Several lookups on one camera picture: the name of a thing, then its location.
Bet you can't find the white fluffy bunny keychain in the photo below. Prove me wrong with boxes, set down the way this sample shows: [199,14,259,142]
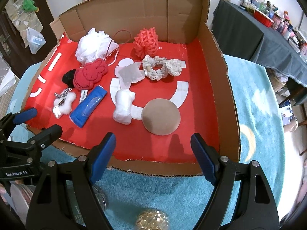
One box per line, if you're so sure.
[52,88,77,119]

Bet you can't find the black fluffy pompom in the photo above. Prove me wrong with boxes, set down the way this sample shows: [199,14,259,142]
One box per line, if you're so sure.
[61,69,76,88]

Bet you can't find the white cotton roll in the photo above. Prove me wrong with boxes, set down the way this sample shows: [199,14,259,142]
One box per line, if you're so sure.
[112,89,135,125]

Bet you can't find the white mesh bath pouf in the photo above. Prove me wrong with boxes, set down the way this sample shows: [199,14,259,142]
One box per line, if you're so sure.
[75,28,119,65]

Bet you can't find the tan powder puff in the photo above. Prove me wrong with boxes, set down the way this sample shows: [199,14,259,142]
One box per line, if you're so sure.
[142,98,181,136]

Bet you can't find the red mesh bath pouf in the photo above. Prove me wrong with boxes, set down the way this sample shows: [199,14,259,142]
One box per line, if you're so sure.
[133,27,159,59]

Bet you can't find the cream crochet scrunchie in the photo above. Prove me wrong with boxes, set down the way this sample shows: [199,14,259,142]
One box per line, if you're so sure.
[142,55,186,81]

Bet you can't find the person left hand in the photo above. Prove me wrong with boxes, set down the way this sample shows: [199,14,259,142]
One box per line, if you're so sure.
[0,184,12,205]

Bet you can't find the large glass tea jar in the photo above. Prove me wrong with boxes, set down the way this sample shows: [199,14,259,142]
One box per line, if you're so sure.
[67,184,109,225]

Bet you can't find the brown door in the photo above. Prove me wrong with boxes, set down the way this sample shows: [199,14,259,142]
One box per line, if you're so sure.
[1,0,57,78]

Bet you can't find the white plastic bag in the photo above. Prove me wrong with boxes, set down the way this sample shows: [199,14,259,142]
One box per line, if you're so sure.
[26,27,46,55]

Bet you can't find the teal fleece blanket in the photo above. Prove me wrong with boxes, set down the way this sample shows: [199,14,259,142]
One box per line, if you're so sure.
[7,53,286,230]

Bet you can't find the beige hanging organizer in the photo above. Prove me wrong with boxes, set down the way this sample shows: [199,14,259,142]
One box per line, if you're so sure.
[5,0,43,48]

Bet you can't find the small jar gold beads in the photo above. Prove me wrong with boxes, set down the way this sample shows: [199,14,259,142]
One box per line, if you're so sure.
[135,209,170,230]

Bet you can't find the green frog plush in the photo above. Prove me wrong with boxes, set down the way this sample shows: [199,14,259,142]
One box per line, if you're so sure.
[22,0,39,12]

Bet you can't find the red cardboard box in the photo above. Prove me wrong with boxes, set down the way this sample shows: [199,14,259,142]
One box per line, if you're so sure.
[22,0,240,176]

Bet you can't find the dark grey tablecloth table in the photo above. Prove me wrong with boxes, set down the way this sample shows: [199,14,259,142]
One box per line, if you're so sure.
[212,0,306,87]

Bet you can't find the red basin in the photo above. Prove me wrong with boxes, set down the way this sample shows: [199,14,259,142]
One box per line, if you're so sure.
[253,10,274,28]

